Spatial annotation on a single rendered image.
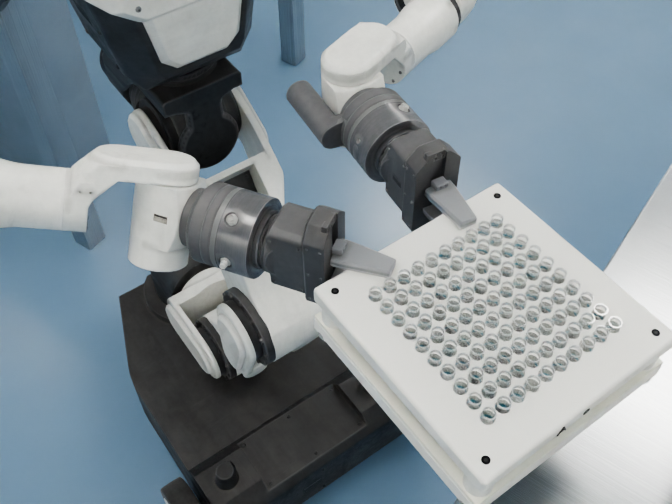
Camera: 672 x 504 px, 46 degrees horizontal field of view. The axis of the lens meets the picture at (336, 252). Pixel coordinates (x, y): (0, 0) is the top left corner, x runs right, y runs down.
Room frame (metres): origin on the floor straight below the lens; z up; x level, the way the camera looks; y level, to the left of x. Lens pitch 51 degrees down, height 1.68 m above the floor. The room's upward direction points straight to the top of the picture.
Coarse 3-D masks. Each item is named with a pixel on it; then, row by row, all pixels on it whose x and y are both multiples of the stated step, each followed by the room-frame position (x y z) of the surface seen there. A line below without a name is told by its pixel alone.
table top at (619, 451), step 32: (640, 224) 0.70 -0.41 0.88; (640, 256) 0.64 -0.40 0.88; (640, 288) 0.59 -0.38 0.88; (608, 416) 0.41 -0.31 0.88; (640, 416) 0.41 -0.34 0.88; (576, 448) 0.37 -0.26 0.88; (608, 448) 0.37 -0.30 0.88; (640, 448) 0.37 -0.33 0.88; (544, 480) 0.34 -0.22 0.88; (576, 480) 0.34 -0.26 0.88; (608, 480) 0.34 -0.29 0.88; (640, 480) 0.34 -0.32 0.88
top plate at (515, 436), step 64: (576, 256) 0.49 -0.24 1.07; (384, 320) 0.42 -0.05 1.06; (512, 320) 0.42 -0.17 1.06; (576, 320) 0.42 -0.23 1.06; (640, 320) 0.42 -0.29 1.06; (448, 384) 0.35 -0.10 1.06; (512, 384) 0.35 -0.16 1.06; (576, 384) 0.35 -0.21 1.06; (448, 448) 0.29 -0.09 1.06; (512, 448) 0.29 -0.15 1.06
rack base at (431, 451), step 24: (336, 336) 0.43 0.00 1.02; (360, 360) 0.40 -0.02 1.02; (384, 384) 0.37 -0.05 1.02; (624, 384) 0.37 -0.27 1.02; (384, 408) 0.36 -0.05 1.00; (600, 408) 0.35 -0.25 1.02; (408, 432) 0.33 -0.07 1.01; (576, 432) 0.33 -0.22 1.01; (432, 456) 0.30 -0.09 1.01; (456, 480) 0.28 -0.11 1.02; (504, 480) 0.28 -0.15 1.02
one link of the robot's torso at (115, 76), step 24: (120, 72) 0.98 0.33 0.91; (216, 72) 0.93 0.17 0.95; (240, 72) 0.93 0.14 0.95; (168, 96) 0.88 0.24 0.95; (192, 96) 0.89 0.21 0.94; (216, 96) 0.91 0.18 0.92; (192, 120) 0.88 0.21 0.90; (216, 120) 0.90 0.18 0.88; (192, 144) 0.88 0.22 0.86; (216, 144) 0.90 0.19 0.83
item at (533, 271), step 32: (512, 256) 0.49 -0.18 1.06; (416, 288) 0.46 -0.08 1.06; (448, 288) 0.45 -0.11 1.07; (480, 288) 0.45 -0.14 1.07; (512, 288) 0.45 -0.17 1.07; (544, 288) 0.45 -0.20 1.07; (448, 320) 0.41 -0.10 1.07; (480, 320) 0.41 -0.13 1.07; (544, 320) 0.41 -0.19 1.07; (448, 352) 0.38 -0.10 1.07; (480, 352) 0.38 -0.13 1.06; (512, 352) 0.37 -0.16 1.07; (544, 352) 0.38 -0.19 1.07
